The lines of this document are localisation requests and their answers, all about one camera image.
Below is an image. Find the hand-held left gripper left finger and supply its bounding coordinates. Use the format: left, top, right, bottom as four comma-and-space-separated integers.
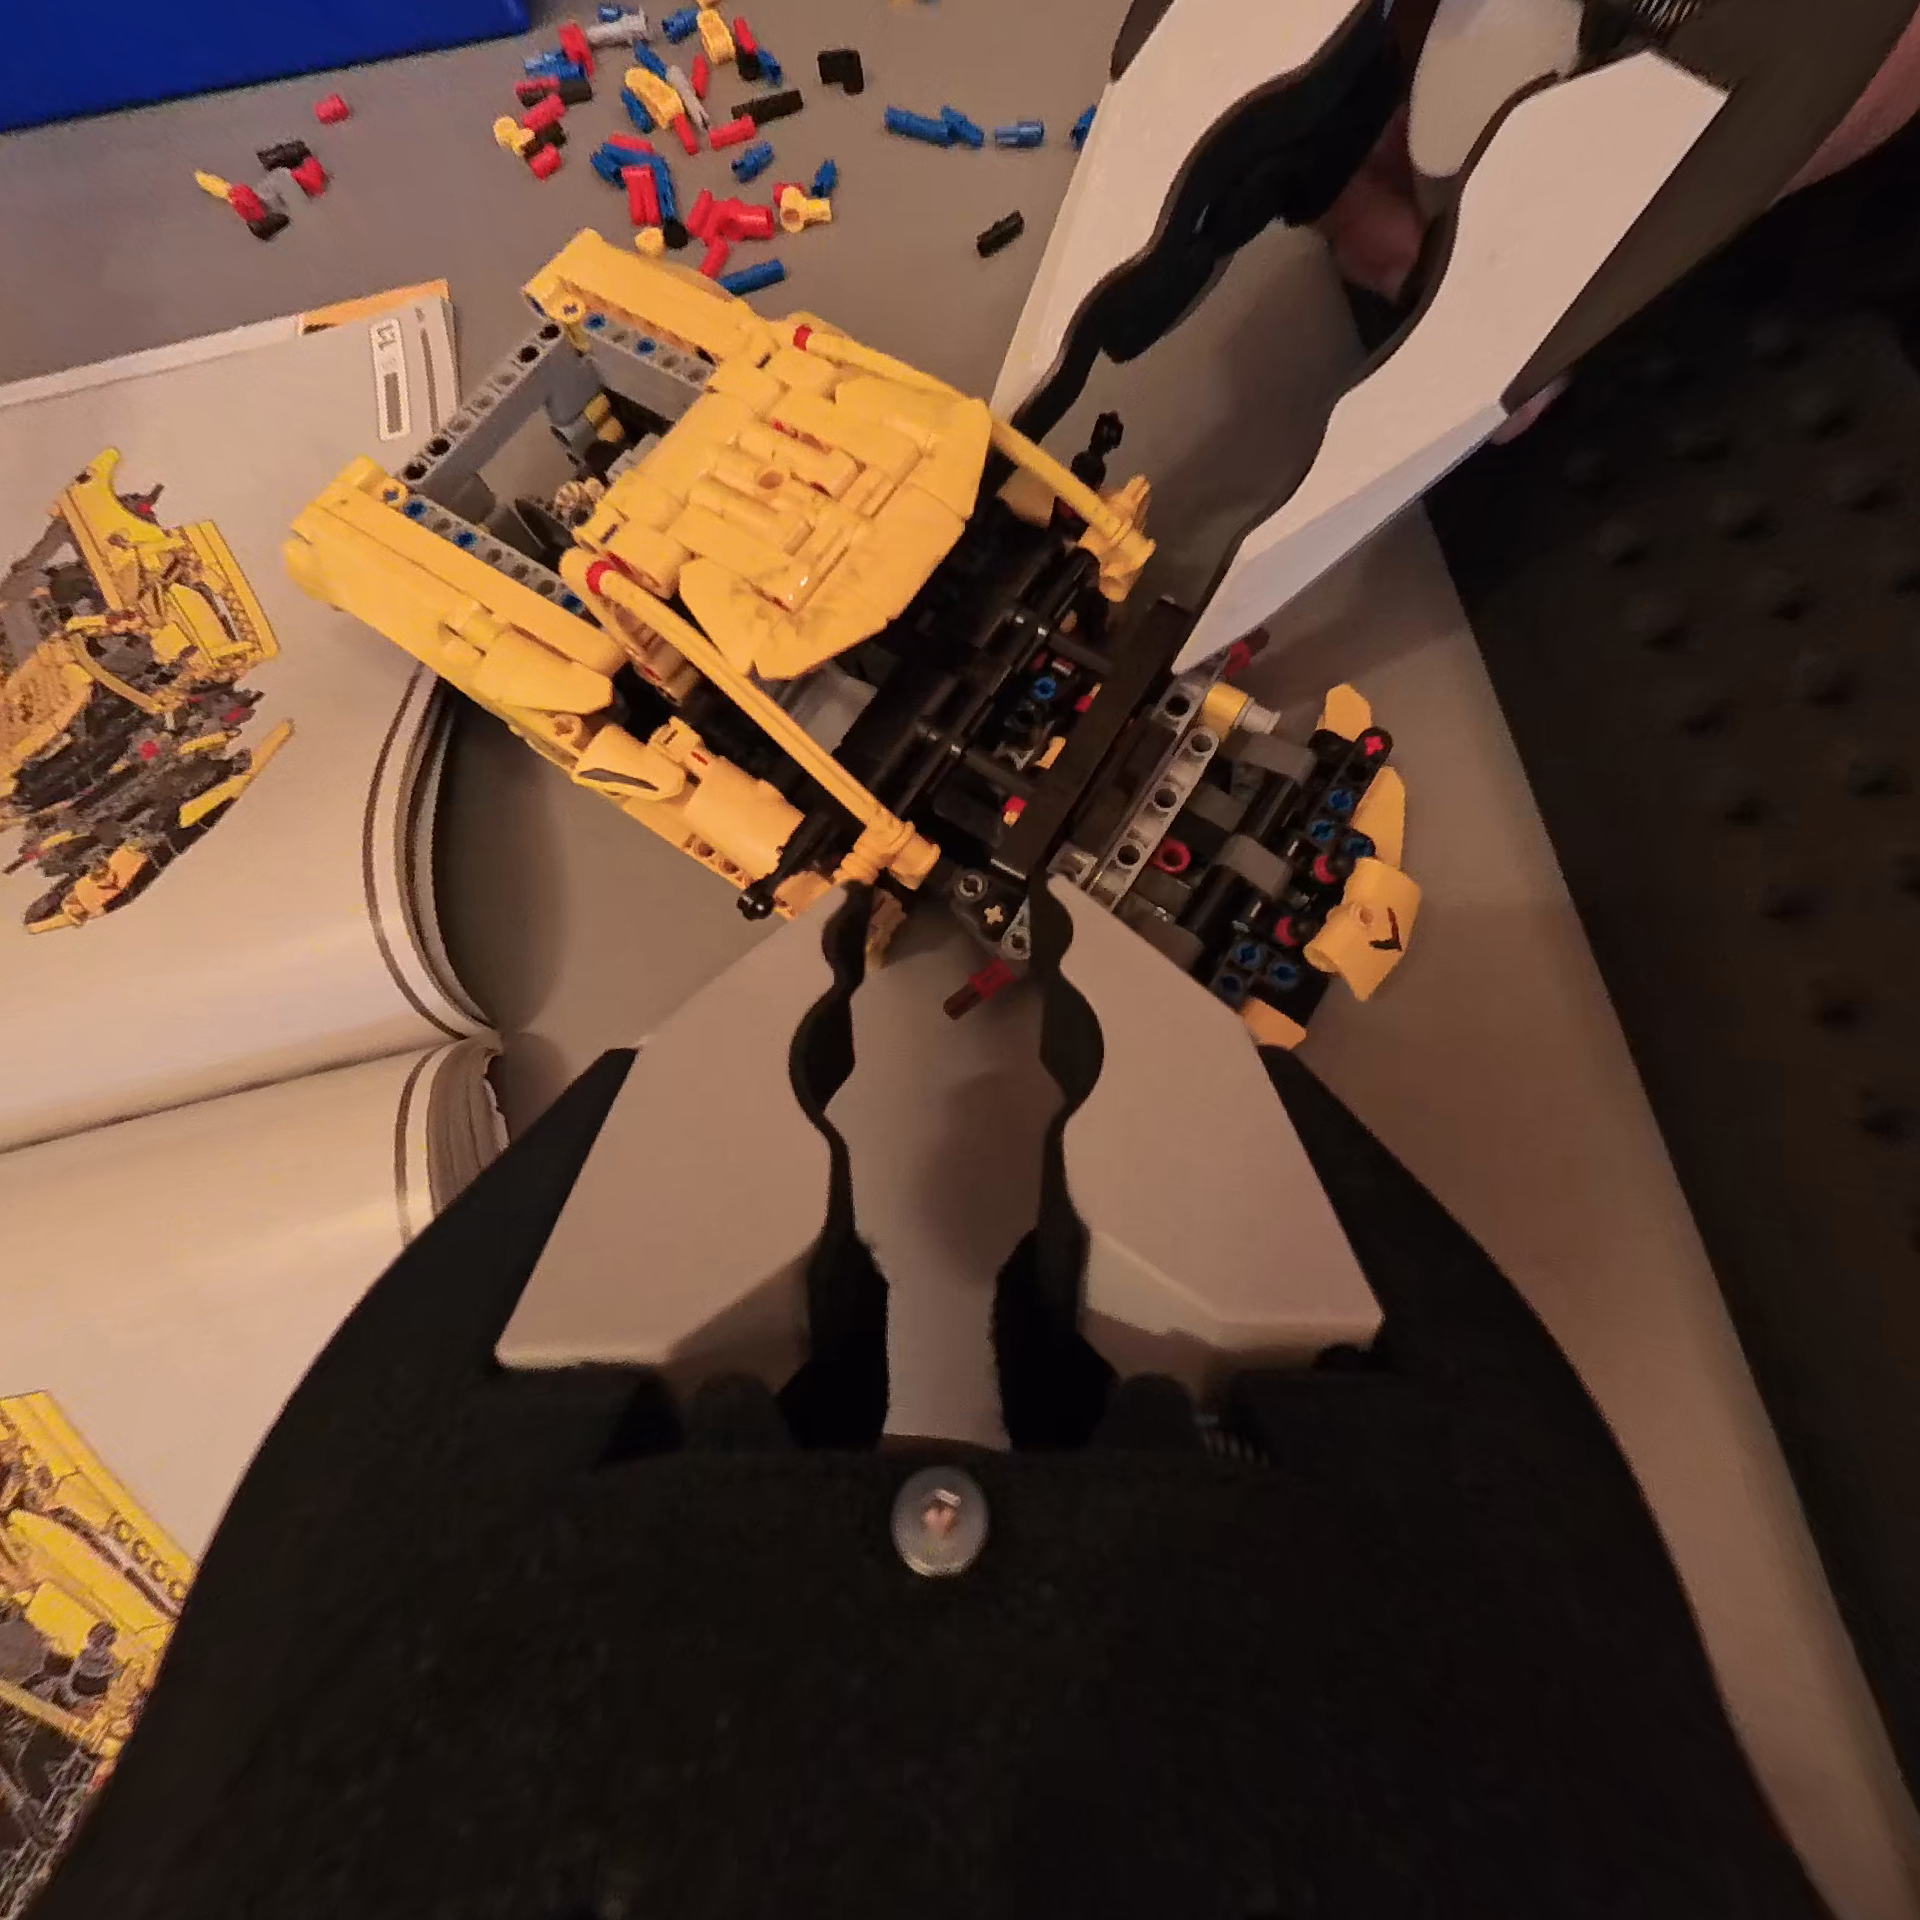
497, 884, 894, 1455

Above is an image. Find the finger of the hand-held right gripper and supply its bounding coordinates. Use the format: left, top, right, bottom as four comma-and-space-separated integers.
1171, 49, 1731, 673
990, 0, 1445, 441

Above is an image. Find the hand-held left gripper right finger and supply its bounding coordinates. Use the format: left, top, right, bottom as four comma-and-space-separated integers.
993, 873, 1385, 1455

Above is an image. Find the yellow brick car model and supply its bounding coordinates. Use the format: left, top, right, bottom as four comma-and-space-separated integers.
282, 225, 1426, 1051

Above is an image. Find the instruction booklet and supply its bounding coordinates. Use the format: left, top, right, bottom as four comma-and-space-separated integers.
0, 277, 514, 1787

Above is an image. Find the grey desk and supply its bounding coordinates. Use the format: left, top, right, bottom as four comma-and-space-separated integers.
0, 0, 1900, 1920

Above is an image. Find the pile of small coloured pins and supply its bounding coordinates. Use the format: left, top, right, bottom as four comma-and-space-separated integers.
192, 0, 1104, 295

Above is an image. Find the orange leaflet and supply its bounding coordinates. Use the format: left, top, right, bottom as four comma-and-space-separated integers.
298, 277, 453, 337

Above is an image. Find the blue storage bin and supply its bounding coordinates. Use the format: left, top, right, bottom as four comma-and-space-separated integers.
0, 0, 534, 135

